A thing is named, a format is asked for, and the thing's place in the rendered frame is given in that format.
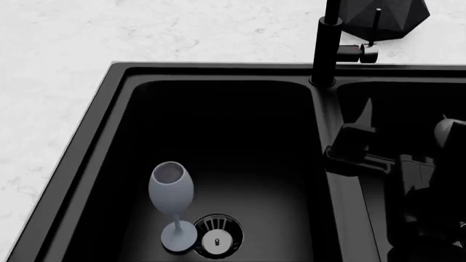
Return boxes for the black double-bowl sink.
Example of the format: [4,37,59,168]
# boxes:
[0,60,466,262]

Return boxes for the round metal drain strainer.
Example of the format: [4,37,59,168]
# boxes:
[192,213,245,259]

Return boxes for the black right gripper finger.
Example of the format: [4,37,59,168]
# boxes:
[355,97,376,130]

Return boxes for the black kitchen faucet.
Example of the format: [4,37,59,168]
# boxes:
[308,0,382,87]

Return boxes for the grey wine glass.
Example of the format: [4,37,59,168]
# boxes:
[147,161,199,253]

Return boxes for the black faceted container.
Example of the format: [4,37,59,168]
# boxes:
[339,0,432,45]

